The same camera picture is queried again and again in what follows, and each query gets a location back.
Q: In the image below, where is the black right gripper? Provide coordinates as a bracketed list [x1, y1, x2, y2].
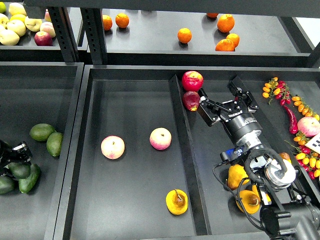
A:
[198, 80, 262, 145]

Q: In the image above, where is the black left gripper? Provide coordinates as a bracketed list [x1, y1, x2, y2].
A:
[0, 140, 33, 177]

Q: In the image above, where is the dark green avocado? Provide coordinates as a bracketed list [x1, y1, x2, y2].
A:
[8, 162, 31, 179]

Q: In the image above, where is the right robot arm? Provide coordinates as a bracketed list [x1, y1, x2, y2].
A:
[197, 80, 320, 240]

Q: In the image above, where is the light green avocado back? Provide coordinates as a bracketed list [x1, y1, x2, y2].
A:
[29, 123, 56, 142]

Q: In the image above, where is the light green avocado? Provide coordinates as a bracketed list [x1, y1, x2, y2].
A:
[46, 132, 64, 157]
[29, 123, 56, 142]

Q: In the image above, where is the green avocado front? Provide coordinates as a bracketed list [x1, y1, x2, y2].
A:
[18, 163, 41, 194]

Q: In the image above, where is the light green avocado right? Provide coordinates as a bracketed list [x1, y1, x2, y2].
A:
[46, 132, 64, 157]

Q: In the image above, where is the green avocado lower left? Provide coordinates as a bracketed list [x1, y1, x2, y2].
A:
[0, 176, 16, 195]

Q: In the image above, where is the yellow pear with brown spot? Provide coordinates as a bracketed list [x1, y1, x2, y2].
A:
[251, 184, 272, 204]

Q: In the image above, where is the dark red apple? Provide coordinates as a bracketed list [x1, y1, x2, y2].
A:
[182, 91, 200, 112]

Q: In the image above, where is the bright red apple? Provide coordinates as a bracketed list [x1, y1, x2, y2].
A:
[181, 70, 204, 92]

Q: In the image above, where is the orange front right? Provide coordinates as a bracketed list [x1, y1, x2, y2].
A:
[215, 38, 235, 52]

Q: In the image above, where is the black tray divider right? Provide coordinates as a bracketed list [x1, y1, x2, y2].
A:
[229, 75, 320, 201]

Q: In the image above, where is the black tray divider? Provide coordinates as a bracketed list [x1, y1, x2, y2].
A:
[229, 75, 320, 201]
[168, 75, 212, 236]

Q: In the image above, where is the orange small right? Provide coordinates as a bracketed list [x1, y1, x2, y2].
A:
[226, 33, 240, 48]

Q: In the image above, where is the cherry tomato bunch upper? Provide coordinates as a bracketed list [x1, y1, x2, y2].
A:
[262, 77, 291, 106]

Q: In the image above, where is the cherry tomato bunch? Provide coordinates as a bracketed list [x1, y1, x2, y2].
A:
[262, 77, 291, 106]
[285, 131, 320, 180]

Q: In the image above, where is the black left tray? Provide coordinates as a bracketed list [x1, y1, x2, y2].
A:
[0, 62, 84, 240]

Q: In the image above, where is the black tray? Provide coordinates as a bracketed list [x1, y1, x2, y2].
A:
[0, 62, 84, 240]
[53, 64, 320, 240]

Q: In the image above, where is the orange centre shelf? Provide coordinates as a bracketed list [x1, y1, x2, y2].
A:
[177, 28, 192, 44]

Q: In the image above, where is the large orange upper right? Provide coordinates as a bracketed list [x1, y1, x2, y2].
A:
[217, 14, 235, 33]

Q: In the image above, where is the pink apple centre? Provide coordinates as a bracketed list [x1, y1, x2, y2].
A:
[149, 127, 172, 151]

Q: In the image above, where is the pink apple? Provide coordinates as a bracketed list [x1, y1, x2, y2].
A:
[149, 127, 172, 151]
[100, 135, 125, 160]

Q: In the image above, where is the red chili pepper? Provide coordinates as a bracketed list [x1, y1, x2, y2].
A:
[283, 105, 298, 135]

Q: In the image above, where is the orange under top bar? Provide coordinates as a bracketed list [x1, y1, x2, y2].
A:
[206, 12, 219, 19]

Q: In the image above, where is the black tray divider left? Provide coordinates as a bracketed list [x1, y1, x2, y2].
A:
[168, 75, 212, 236]

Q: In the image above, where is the orange cherry tomato vine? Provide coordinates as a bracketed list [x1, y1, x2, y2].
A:
[291, 95, 320, 121]

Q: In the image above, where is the pink apple left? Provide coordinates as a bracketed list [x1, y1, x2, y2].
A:
[100, 135, 125, 160]

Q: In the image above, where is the pink apple right edge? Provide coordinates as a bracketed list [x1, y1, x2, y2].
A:
[297, 116, 320, 137]

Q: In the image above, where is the black left back shelf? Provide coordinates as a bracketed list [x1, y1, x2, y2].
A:
[0, 2, 88, 63]

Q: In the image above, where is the black centre tray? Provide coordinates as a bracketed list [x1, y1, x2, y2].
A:
[53, 64, 320, 240]

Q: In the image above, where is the white marker tag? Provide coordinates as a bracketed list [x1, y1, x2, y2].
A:
[305, 133, 320, 154]

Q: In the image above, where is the cherry tomato bunch lower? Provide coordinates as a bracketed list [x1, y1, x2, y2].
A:
[285, 131, 320, 180]

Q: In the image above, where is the red apple on shelf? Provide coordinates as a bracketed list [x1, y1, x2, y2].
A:
[34, 31, 53, 47]

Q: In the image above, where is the pale yellow apple front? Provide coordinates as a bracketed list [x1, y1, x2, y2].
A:
[0, 29, 20, 46]

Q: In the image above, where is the orange half hidden left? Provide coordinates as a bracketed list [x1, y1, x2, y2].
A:
[102, 14, 113, 31]

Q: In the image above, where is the black top shelf bar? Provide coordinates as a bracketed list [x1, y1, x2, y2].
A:
[24, 0, 320, 18]

